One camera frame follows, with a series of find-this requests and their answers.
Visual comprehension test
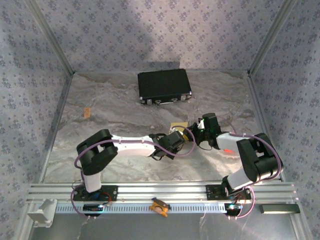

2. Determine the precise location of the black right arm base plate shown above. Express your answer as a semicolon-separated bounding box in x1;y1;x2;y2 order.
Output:
205;184;252;201

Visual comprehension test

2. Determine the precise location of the white plastic bracket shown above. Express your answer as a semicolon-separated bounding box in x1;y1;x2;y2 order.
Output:
26;198;58;228

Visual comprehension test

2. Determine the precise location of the black controller board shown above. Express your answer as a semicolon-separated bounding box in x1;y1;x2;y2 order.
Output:
224;202;243;213
83;203;105;213

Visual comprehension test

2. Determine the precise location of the slotted grey cable duct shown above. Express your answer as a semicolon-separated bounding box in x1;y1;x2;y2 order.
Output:
54;202;251;215

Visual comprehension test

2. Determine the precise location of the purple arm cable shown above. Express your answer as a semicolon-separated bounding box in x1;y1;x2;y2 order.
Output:
217;115;285;221
70;124;196;221

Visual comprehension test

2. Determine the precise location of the aluminium frame post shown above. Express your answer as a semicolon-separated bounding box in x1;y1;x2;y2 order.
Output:
247;0;298;76
24;0;76;75

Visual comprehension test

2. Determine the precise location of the yellow square paper sheet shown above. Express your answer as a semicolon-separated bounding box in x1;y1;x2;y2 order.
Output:
170;121;189;133

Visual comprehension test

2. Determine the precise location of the black hard case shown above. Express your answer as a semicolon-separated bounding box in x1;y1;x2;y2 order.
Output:
137;68;193;106

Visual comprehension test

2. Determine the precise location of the small orange yellow gadget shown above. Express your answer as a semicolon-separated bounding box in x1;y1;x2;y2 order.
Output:
148;197;171;218

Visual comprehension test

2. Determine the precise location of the aluminium front rail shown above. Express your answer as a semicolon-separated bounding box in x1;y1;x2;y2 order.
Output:
26;182;300;204

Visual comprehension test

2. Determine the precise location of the thin black right gripper cable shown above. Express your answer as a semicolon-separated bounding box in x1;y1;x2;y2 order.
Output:
198;139;215;151

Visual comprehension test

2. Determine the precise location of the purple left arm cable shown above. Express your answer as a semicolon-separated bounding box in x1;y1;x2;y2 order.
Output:
70;124;196;221

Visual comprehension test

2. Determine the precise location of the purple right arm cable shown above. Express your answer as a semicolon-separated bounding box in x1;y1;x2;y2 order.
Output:
217;115;285;221

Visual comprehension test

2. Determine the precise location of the aluminium side rail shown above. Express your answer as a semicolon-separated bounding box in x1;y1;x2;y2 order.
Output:
37;73;75;183
246;74;286;181

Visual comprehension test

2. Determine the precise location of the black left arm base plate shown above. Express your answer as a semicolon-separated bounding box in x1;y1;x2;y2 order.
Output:
73;184;119;202

